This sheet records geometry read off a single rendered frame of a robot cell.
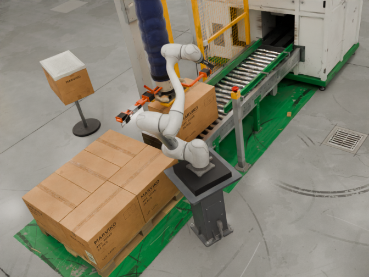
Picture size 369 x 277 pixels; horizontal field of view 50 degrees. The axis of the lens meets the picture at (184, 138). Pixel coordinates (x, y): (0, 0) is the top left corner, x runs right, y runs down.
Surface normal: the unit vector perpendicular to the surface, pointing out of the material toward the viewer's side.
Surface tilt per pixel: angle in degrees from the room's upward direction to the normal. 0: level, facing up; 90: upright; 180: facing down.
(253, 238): 0
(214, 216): 90
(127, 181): 0
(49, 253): 0
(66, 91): 90
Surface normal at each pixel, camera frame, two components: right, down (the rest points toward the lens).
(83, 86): 0.54, 0.45
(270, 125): -0.15, -0.77
